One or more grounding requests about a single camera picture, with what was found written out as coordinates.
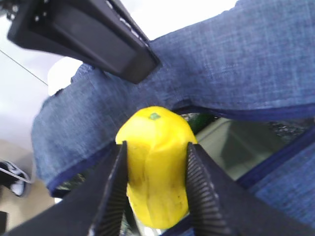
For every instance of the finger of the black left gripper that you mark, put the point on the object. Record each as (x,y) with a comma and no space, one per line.
(100,33)

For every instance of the green cucumber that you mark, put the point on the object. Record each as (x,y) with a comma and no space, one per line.
(199,121)

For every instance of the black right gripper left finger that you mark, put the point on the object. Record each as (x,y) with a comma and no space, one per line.
(95,208)

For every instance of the green lid glass container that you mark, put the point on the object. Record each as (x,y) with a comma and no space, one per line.
(239,146)

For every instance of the dark blue lunch bag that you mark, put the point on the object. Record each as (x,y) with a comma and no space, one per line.
(254,62)

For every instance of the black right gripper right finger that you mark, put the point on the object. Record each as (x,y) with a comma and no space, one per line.
(218,206)

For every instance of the yellow lemon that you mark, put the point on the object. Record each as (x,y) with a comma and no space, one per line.
(157,141)

